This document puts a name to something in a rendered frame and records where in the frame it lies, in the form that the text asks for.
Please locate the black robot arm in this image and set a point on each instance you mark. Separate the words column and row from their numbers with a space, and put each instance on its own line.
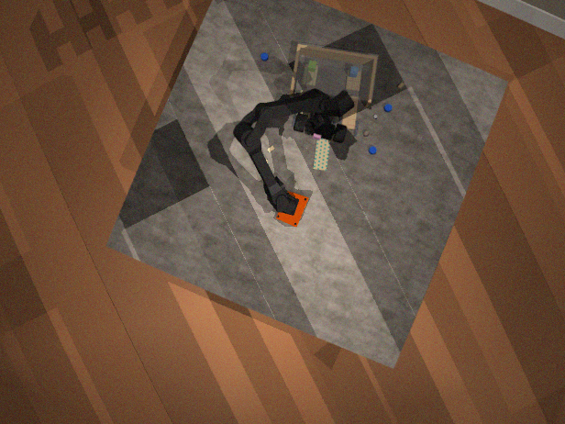
column 313, row 101

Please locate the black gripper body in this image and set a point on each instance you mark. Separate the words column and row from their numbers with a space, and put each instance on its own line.
column 300, row 124

